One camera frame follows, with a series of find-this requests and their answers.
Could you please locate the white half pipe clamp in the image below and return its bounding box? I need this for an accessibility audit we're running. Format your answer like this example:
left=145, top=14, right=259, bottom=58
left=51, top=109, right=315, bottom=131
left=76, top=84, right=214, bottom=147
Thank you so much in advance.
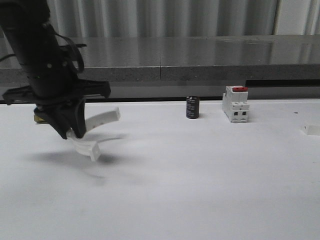
left=301, top=124, right=320, bottom=136
left=66, top=107, right=121, bottom=162

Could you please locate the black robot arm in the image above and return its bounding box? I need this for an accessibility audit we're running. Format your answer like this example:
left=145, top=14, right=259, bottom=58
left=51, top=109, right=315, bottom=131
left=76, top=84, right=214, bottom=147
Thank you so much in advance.
left=0, top=0, right=111, bottom=139

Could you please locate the black cylindrical capacitor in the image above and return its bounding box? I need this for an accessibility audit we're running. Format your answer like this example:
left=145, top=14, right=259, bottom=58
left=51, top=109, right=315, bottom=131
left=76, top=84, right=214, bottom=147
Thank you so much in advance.
left=186, top=96, right=200, bottom=119

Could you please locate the white circuit breaker red switch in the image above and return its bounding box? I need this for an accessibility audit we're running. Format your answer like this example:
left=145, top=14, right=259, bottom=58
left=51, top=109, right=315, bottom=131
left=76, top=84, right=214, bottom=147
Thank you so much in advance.
left=222, top=85, right=250, bottom=123

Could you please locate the brass valve red handwheel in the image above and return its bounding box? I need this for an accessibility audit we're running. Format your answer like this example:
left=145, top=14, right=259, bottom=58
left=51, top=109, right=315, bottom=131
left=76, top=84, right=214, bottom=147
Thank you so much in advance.
left=33, top=107, right=48, bottom=125

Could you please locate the grey stone counter ledge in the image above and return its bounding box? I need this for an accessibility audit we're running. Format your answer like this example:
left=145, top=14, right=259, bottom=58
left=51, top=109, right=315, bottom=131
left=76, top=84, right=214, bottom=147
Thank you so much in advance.
left=0, top=35, right=320, bottom=101

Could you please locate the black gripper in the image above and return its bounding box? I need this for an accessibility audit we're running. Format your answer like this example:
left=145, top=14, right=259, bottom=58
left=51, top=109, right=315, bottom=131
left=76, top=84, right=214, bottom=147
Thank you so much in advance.
left=2, top=79, right=111, bottom=140

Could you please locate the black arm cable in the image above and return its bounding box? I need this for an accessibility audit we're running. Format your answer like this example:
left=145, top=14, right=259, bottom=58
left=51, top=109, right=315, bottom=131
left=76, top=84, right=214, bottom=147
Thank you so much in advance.
left=53, top=33, right=87, bottom=74

